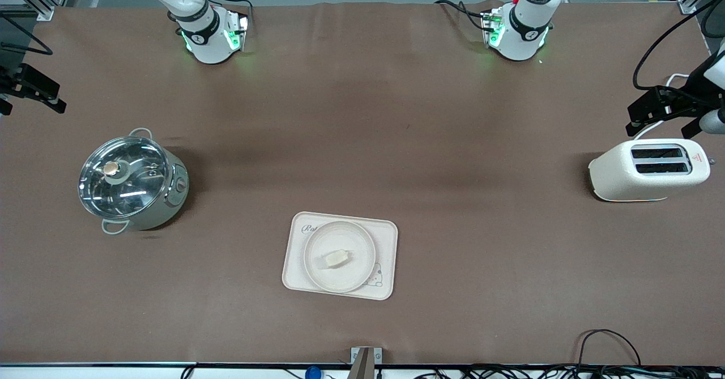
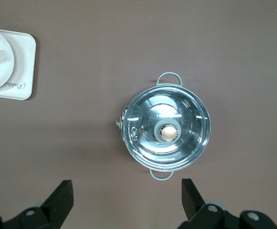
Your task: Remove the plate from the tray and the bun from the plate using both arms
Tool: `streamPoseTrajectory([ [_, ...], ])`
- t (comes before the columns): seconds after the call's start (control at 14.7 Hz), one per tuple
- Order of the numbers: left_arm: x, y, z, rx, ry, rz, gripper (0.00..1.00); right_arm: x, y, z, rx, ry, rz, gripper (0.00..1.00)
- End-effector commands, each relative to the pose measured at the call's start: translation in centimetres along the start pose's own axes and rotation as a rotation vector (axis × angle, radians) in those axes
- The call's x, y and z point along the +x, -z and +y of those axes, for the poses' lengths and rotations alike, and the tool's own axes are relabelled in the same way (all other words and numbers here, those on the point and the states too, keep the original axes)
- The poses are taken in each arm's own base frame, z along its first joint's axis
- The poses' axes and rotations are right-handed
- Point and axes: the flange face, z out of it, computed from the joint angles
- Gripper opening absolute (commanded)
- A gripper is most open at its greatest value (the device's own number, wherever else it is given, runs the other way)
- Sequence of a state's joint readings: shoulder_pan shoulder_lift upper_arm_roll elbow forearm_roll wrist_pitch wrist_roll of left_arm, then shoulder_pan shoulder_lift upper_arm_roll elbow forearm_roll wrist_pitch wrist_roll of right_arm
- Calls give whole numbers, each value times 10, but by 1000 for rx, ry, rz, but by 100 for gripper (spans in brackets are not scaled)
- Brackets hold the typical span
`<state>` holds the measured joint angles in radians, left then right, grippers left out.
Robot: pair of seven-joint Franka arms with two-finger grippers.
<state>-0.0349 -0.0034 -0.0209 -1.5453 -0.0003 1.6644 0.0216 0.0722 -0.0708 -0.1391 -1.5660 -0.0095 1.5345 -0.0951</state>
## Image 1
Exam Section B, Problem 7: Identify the cream round plate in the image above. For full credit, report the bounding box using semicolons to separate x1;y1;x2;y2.
304;220;377;294

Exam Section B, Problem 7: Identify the pale steamed bun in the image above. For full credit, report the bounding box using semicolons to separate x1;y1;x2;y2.
324;249;353;270

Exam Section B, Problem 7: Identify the cream rabbit print tray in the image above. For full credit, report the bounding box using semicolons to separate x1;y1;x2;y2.
282;211;399;301

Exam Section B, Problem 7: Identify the cream two-slot toaster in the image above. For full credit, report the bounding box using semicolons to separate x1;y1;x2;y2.
588;138;711;203

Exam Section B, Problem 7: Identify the glass pot lid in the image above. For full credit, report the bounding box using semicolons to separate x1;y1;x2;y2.
78;137;169;220

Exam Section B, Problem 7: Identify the silver electric cooking pot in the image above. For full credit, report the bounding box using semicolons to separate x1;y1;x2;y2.
78;128;190;235

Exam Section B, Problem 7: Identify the brown table cover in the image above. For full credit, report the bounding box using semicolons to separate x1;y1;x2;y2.
0;0;725;367

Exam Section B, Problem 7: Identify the white toaster power cord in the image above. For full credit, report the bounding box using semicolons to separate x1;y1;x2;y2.
633;73;690;139

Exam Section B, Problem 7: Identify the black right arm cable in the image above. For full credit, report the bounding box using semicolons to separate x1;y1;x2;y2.
0;14;53;56

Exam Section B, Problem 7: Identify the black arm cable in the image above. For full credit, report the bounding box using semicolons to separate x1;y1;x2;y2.
0;14;53;56
633;0;725;91

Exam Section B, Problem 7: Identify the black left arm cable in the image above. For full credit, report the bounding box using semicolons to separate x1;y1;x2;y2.
633;0;725;91

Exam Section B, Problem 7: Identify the black left base cable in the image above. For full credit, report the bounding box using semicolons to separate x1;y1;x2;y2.
435;0;489;31

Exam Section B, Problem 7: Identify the black base cable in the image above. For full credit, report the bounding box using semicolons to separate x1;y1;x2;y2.
435;0;489;31
201;0;254;14

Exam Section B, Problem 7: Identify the black right base cable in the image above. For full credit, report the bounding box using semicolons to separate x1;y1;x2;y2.
201;0;254;14

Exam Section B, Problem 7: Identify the black cable loop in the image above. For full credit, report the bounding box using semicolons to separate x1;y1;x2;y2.
578;329;642;368

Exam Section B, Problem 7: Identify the black cable bundle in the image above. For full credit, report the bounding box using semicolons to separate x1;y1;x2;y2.
413;364;725;379

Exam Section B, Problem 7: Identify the grey metal bracket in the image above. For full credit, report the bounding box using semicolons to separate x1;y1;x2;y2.
350;347;382;379

